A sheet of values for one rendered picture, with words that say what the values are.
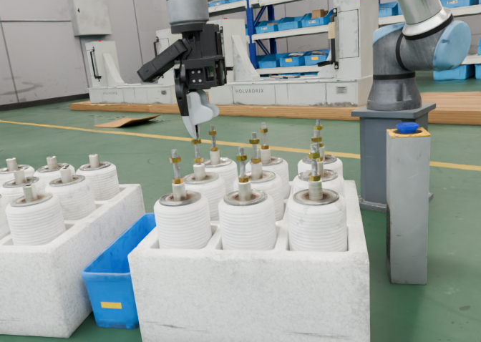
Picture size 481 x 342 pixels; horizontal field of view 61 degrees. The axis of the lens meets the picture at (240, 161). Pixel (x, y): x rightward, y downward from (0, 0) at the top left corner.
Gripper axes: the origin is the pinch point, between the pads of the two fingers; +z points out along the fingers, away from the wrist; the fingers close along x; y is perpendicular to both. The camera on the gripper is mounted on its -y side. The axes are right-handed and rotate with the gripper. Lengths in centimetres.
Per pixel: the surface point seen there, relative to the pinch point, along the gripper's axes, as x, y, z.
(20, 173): -2.0, -41.3, 7.4
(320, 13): 550, -3, -61
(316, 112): 219, 9, 31
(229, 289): -19.3, 10.7, 22.6
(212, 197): -3.5, 3.9, 12.5
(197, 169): -1.1, 0.7, 7.6
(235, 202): -14.1, 11.7, 9.5
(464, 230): 32, 59, 35
